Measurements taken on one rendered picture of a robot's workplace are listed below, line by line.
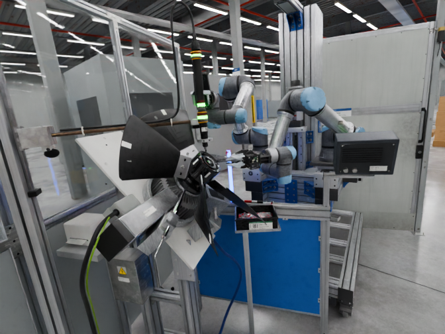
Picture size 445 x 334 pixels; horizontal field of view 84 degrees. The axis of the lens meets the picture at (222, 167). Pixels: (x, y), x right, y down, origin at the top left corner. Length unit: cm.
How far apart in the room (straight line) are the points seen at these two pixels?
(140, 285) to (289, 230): 86
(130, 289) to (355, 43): 267
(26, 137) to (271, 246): 132
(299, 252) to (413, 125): 184
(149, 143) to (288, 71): 131
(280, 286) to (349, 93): 193
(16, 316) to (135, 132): 93
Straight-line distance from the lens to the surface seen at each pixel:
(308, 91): 132
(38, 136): 110
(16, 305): 143
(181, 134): 111
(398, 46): 294
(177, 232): 108
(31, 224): 118
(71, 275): 156
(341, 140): 133
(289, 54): 196
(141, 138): 87
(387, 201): 312
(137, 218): 83
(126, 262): 119
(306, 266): 167
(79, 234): 135
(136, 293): 127
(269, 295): 185
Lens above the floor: 143
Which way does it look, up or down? 14 degrees down
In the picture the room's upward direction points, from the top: 5 degrees counter-clockwise
